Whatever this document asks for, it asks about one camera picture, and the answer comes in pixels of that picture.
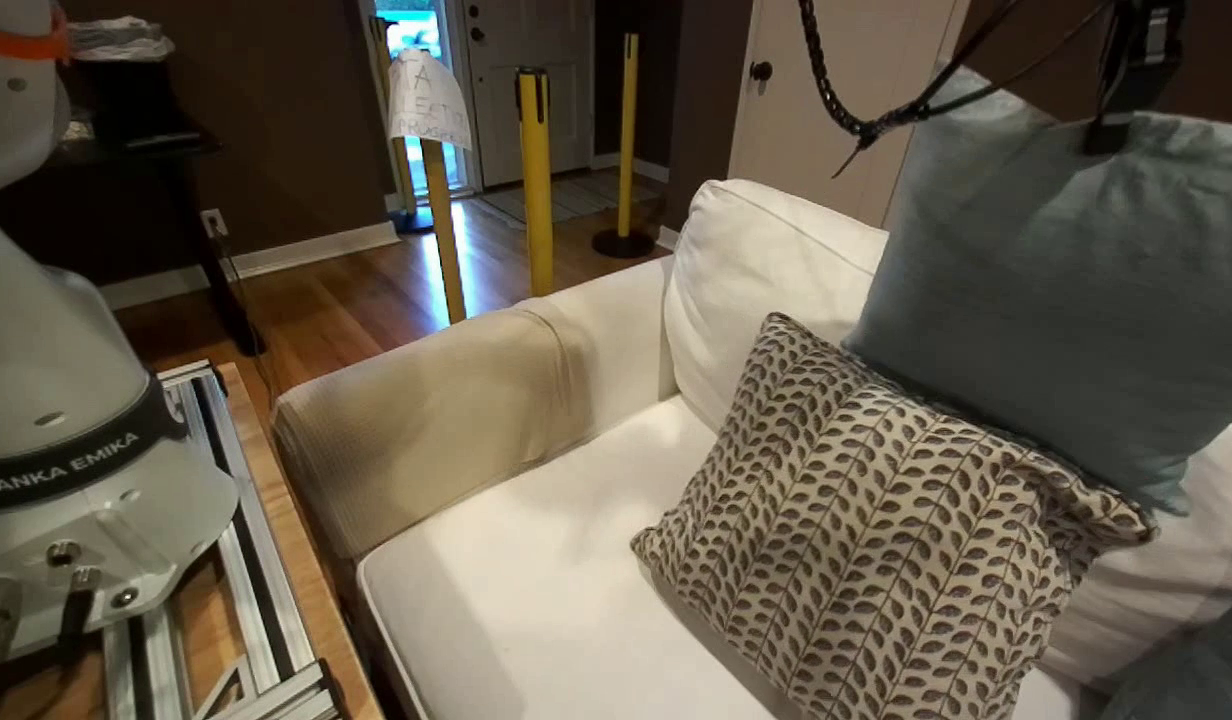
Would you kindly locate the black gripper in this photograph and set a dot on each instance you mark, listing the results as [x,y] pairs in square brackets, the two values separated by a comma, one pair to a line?
[1148,30]

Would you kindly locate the plain grey-blue pillow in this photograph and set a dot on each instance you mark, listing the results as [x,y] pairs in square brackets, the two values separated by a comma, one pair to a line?
[1071,293]
[1189,666]

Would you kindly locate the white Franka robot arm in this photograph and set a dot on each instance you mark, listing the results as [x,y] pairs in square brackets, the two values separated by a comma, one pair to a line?
[43,374]

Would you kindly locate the leaf patterned pillow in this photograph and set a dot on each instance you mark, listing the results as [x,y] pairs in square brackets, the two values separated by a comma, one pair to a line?
[882,534]

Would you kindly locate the white open door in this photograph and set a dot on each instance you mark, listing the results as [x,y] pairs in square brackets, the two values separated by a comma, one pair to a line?
[779,104]

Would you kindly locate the black door knob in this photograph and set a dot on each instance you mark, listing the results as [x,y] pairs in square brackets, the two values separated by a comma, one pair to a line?
[763,71]

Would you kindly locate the grey doormat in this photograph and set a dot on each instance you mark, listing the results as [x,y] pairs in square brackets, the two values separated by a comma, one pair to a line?
[570,196]

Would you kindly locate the white panel door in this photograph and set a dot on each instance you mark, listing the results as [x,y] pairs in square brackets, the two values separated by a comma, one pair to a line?
[538,83]

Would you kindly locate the beige armrest cover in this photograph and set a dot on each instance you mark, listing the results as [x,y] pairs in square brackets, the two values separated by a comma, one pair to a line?
[429,412]

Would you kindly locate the white sofa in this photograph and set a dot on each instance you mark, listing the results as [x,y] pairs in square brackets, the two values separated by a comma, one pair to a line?
[508,587]

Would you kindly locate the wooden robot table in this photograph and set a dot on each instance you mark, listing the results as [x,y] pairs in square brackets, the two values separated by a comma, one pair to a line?
[298,534]

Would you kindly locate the white crumpled cloth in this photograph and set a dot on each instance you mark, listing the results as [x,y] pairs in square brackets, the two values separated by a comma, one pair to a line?
[119,43]

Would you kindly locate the yellow post with black base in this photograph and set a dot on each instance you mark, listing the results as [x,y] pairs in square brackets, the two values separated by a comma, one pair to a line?
[628,134]

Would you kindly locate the white cloth over post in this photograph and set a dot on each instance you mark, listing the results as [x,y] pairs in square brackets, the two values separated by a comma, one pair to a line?
[429,100]

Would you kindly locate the white wall outlet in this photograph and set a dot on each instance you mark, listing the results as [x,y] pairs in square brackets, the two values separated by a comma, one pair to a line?
[215,220]

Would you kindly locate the aluminium profile base frame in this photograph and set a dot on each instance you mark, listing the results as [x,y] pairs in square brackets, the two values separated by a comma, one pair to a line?
[278,625]

